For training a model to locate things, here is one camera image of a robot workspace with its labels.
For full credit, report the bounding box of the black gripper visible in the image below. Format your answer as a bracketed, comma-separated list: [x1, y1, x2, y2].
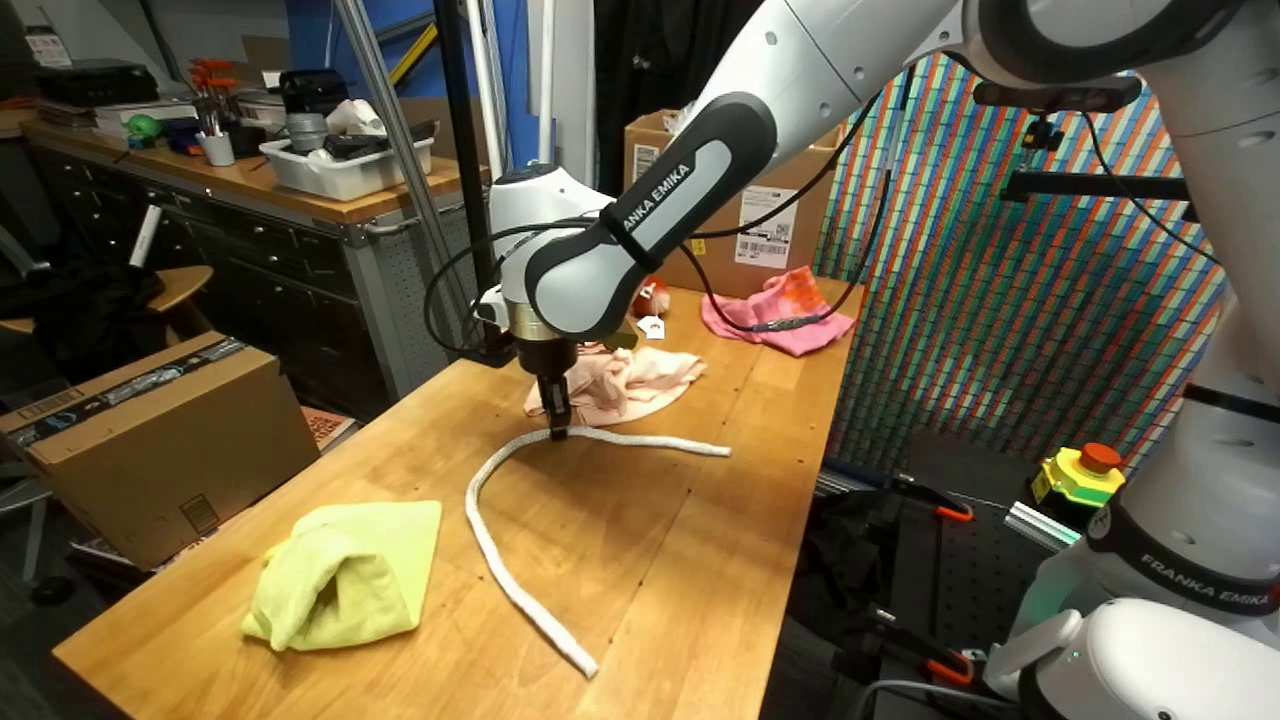
[514, 338, 579, 443]

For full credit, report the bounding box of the peach cloth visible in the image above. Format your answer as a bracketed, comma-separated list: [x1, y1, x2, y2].
[518, 338, 710, 434]

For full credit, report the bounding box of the red tomato plush with tag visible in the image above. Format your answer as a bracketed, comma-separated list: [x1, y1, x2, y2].
[629, 275, 674, 346]

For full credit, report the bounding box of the white rope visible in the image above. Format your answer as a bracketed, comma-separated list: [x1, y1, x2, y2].
[459, 420, 735, 682]

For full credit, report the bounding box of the pink cloth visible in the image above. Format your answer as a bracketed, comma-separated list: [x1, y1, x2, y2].
[701, 264, 858, 362]

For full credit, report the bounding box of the yellow-green cloth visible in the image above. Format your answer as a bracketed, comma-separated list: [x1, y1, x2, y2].
[240, 497, 448, 656]

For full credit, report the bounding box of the orange striped fabric piece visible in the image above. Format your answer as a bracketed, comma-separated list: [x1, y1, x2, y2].
[771, 264, 828, 311]

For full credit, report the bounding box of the black vertical pole stand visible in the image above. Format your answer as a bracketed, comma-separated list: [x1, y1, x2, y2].
[430, 0, 529, 371]

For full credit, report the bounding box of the cardboard box with white label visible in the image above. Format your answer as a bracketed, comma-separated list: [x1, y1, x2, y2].
[621, 108, 846, 299]

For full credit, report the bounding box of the silver aluminium pole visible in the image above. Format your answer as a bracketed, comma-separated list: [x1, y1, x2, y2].
[330, 0, 470, 358]

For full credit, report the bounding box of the wooden top counter cabinet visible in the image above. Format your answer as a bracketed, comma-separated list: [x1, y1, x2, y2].
[24, 117, 483, 405]

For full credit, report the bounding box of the white plastic bin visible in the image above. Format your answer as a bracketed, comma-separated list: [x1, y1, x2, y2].
[255, 133, 436, 206]

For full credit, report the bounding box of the wooden stool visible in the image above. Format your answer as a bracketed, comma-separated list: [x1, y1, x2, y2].
[0, 261, 216, 346]

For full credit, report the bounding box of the cardboard box with black tape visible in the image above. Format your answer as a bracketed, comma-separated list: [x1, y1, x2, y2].
[0, 333, 322, 578]

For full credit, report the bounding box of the black orange clamp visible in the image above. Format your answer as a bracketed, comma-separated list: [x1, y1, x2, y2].
[872, 610, 989, 698]
[886, 471, 983, 531]

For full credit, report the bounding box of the white cup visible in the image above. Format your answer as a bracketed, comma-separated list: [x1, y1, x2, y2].
[196, 123, 240, 172]

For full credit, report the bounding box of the black backpack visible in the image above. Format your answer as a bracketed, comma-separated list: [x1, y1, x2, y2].
[0, 224, 175, 394]

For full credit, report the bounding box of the yellow red emergency stop button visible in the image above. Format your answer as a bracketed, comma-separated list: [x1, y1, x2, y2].
[1026, 436, 1132, 513]

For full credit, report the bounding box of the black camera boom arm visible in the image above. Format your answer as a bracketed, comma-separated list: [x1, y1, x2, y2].
[994, 155, 1205, 231]

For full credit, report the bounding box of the black stereo camera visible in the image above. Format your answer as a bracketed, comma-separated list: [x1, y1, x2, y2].
[971, 73, 1146, 154]

